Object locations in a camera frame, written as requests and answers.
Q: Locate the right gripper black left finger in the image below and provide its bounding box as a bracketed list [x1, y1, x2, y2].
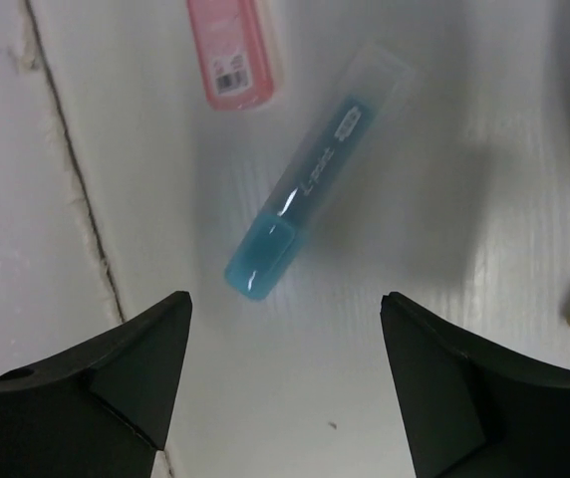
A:
[0, 292, 192, 477]

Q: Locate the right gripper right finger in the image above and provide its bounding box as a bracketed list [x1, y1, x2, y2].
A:
[381, 292, 570, 477]

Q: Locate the pink highlighter marker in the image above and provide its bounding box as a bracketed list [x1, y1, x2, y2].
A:
[186, 0, 283, 112]

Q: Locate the blue highlighter marker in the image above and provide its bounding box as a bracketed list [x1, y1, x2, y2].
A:
[224, 43, 416, 301]

